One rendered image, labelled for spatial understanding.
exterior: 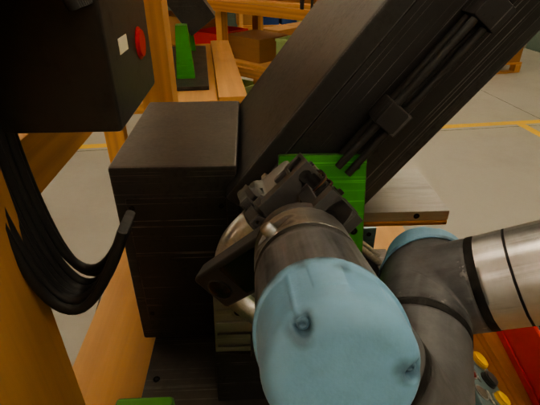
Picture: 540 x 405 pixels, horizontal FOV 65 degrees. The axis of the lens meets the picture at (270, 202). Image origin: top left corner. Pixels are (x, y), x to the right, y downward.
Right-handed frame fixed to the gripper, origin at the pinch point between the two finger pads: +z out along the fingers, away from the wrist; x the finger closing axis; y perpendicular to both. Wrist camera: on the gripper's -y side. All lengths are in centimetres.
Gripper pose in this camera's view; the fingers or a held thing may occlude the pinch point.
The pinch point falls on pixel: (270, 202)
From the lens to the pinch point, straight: 52.7
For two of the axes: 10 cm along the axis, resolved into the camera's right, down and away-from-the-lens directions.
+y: 7.1, -6.9, -1.5
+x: -7.0, -6.8, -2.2
